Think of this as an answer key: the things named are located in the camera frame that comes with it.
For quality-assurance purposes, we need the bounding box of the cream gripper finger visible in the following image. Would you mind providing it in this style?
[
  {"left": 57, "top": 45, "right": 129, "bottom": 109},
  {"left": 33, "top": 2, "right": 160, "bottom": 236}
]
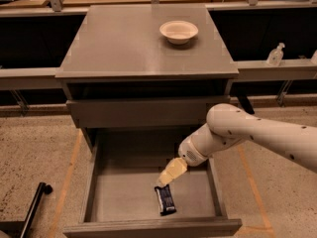
[
  {"left": 165, "top": 158, "right": 187, "bottom": 178},
  {"left": 157, "top": 170, "right": 174, "bottom": 187}
]

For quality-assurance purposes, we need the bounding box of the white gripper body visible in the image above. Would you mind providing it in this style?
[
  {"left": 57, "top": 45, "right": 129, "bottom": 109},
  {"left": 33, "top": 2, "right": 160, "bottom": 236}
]
[{"left": 178, "top": 136, "right": 207, "bottom": 167}]

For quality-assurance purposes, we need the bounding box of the blue rxbar blueberry wrapper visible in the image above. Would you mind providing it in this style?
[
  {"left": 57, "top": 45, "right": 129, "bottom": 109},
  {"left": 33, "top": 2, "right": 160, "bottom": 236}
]
[{"left": 155, "top": 185, "right": 176, "bottom": 216}]

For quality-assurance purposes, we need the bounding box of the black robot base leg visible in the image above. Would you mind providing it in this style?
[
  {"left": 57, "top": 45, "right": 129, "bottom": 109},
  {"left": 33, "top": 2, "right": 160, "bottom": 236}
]
[{"left": 0, "top": 182, "right": 53, "bottom": 238}]

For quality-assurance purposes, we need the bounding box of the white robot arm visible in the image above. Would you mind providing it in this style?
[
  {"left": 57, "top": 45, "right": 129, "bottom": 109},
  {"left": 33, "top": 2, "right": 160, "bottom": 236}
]
[{"left": 157, "top": 104, "right": 317, "bottom": 187}]

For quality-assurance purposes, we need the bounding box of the grey top drawer front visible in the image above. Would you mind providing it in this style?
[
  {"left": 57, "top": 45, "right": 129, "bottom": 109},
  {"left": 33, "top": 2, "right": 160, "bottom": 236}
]
[{"left": 66, "top": 96, "right": 229, "bottom": 128}]

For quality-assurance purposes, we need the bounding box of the open grey middle drawer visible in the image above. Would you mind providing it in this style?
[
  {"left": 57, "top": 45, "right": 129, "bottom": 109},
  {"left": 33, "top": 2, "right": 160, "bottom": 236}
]
[{"left": 63, "top": 127, "right": 242, "bottom": 238}]

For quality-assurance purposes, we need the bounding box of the grey drawer cabinet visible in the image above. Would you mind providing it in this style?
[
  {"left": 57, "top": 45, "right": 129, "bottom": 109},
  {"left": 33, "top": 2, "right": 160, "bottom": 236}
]
[{"left": 55, "top": 4, "right": 238, "bottom": 147}]

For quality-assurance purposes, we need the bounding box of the white paper bowl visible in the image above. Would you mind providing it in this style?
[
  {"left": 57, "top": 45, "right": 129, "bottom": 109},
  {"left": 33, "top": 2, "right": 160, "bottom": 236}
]
[{"left": 159, "top": 21, "right": 198, "bottom": 45}]

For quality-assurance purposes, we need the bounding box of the clear sanitizer pump bottle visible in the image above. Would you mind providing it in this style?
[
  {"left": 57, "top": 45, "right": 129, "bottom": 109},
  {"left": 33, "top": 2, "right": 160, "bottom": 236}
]
[{"left": 266, "top": 43, "right": 285, "bottom": 66}]

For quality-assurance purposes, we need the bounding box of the long grey shelf rail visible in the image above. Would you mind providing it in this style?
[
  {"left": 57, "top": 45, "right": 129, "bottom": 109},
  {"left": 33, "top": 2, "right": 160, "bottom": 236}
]
[{"left": 0, "top": 59, "right": 317, "bottom": 92}]

